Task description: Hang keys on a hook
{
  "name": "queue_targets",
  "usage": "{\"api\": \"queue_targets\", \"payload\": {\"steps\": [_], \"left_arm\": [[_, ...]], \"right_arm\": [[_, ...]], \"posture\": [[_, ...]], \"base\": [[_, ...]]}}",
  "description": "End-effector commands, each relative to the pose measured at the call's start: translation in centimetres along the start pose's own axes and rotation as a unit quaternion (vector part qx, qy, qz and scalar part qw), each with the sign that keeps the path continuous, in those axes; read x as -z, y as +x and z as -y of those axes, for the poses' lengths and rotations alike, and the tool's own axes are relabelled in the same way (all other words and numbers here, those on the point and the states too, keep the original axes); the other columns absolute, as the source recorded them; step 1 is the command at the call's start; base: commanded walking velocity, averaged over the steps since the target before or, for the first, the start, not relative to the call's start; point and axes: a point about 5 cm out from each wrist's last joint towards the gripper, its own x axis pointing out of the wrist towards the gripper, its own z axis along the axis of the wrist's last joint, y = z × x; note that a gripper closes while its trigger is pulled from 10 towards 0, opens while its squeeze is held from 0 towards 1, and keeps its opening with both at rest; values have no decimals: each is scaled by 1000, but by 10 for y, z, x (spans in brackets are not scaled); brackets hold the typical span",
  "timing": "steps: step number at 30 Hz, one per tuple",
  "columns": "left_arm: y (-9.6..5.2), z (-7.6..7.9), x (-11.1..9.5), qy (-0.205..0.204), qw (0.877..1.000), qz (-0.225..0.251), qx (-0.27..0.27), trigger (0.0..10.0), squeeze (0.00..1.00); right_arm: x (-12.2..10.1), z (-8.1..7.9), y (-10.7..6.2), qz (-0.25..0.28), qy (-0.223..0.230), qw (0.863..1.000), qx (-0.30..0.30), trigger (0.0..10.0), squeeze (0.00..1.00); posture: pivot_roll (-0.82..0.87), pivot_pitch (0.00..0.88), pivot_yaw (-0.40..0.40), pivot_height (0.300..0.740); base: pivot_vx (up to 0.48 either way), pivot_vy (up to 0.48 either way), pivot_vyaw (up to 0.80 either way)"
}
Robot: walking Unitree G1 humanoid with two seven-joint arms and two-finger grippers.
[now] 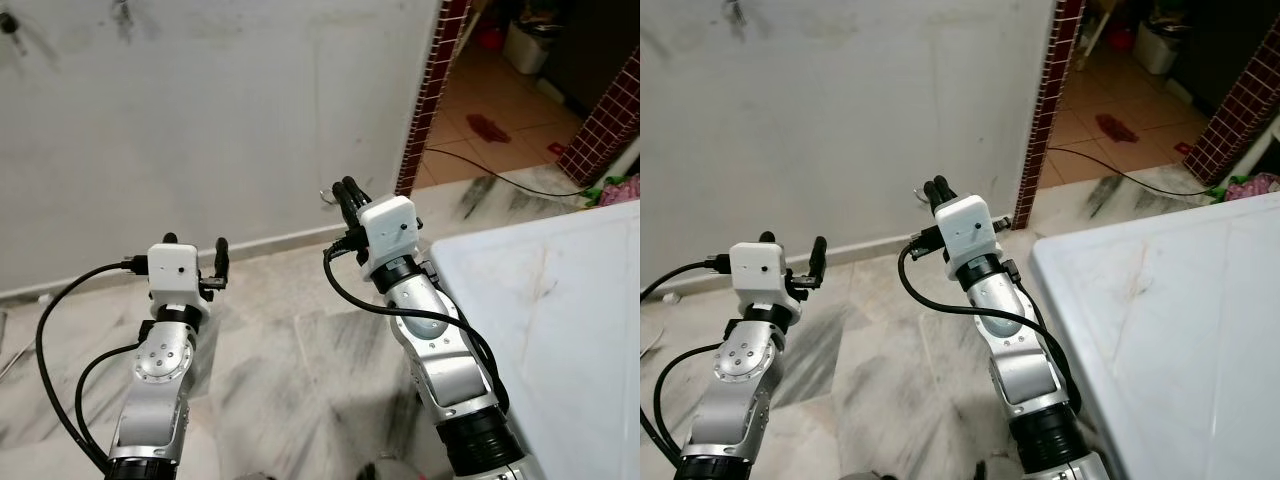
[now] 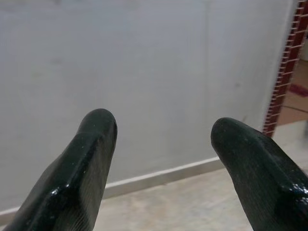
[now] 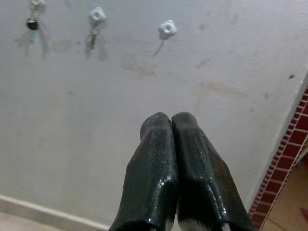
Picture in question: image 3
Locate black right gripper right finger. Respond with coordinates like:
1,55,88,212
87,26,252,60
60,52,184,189
171,112,256,231

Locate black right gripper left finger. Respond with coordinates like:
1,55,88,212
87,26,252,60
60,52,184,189
108,112,179,231

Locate keys with black head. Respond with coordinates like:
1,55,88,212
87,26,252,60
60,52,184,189
25,9,41,44

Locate white skirting board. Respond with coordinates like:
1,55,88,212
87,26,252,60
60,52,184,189
0,194,110,231

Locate red brick wall trim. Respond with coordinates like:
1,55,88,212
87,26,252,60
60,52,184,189
247,88,308,229

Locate white wall hook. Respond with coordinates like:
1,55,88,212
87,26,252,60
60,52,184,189
158,19,179,39
30,0,46,12
88,7,107,25

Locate silver keys on ring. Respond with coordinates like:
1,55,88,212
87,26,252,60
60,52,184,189
85,26,100,51

